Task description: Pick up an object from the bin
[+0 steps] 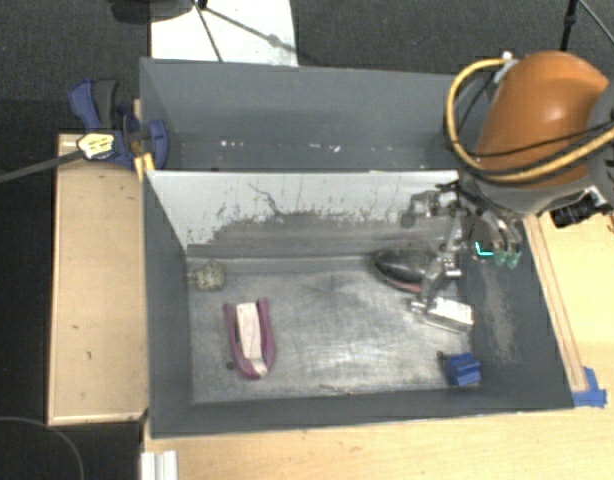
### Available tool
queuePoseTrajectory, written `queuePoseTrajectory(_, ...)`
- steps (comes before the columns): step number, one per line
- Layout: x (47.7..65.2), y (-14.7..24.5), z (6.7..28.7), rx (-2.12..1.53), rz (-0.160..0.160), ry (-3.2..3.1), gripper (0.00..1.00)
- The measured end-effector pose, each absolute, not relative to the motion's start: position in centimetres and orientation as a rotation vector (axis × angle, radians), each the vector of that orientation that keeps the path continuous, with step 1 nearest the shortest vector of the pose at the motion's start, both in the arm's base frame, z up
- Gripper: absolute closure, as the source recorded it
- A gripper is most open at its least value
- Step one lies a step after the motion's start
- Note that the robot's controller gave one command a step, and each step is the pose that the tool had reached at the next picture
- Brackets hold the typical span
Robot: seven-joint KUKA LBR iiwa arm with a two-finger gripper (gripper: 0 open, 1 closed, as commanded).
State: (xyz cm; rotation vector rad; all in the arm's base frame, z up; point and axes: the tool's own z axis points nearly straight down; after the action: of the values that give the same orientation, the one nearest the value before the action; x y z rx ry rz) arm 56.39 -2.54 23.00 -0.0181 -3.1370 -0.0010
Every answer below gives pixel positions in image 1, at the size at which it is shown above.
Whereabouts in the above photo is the speckled grey ball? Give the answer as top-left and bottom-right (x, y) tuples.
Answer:
(188, 260), (228, 292)

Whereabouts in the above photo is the black cylinder on white bracket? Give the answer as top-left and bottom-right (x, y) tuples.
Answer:
(550, 185), (614, 229)

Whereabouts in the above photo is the blue block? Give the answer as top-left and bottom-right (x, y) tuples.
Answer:
(436, 350), (483, 388)

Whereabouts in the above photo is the white and silver box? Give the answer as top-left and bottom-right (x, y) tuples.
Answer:
(410, 295), (476, 335)

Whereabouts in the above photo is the pale wood board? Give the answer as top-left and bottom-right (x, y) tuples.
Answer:
(46, 132), (151, 427)

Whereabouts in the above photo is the grey metal bin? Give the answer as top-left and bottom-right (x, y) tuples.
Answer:
(138, 56), (576, 439)

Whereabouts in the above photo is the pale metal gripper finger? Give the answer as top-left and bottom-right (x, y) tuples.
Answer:
(416, 256), (447, 315)
(434, 264), (464, 303)

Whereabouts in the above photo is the purple and white stapler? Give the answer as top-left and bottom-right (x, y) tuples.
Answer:
(221, 296), (277, 381)

